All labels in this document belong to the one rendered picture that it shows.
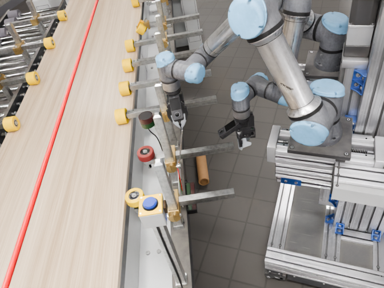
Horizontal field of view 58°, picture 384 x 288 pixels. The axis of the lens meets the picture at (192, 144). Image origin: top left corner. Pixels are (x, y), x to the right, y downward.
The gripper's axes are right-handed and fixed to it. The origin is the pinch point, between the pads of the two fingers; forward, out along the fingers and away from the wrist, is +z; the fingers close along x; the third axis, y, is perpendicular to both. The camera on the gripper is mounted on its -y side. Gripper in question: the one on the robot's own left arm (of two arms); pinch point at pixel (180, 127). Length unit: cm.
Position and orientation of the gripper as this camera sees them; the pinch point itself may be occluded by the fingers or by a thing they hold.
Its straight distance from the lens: 155.4
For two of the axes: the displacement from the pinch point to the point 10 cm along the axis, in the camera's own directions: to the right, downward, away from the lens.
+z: 1.6, 7.1, 6.9
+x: -9.9, 1.6, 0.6
